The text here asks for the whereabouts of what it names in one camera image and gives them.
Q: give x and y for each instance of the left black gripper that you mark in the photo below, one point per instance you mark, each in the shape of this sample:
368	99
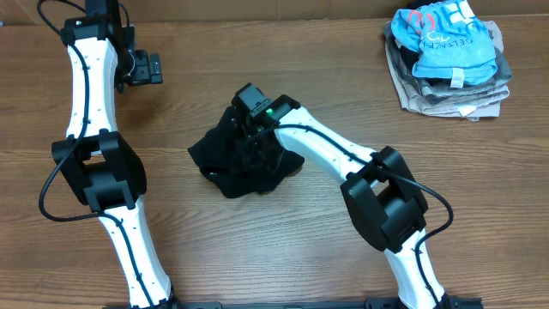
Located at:
143	74

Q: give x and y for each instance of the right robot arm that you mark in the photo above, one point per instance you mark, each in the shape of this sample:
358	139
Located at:
385	204

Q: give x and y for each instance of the light blue printed t-shirt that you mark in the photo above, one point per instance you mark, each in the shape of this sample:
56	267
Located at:
452	43

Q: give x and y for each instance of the grey folded garment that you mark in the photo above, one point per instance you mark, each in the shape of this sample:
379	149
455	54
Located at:
493	86

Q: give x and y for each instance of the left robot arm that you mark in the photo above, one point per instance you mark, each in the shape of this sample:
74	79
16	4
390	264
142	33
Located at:
100	167

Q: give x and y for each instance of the beige folded garment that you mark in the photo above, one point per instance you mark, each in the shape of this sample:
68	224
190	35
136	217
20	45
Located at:
446	107

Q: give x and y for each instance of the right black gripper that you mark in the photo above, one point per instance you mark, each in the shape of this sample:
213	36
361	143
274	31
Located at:
249	159

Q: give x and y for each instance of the black polo shirt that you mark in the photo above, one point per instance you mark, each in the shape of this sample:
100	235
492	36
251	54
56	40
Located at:
213	154

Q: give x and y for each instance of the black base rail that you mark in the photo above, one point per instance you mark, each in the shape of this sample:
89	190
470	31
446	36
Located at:
291	305

